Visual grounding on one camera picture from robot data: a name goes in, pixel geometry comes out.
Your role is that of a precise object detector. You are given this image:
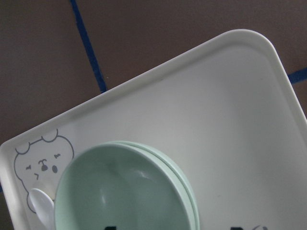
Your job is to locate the green bowl on tray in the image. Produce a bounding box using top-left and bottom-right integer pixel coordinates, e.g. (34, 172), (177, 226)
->
(114, 140), (200, 230)

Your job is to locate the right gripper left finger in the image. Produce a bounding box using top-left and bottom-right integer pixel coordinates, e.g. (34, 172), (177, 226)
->
(104, 226), (117, 230)

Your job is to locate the green bowl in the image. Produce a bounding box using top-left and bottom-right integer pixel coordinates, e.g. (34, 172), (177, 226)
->
(114, 140), (200, 230)
(55, 142), (196, 230)

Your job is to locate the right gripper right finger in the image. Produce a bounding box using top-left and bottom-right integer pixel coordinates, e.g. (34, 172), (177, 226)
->
(230, 226), (243, 230)

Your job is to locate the white bear tray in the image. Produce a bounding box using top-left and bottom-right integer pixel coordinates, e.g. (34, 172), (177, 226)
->
(0, 30), (307, 230)

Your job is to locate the white plastic spoon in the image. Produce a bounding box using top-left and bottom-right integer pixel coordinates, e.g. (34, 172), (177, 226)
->
(29, 188), (56, 230)

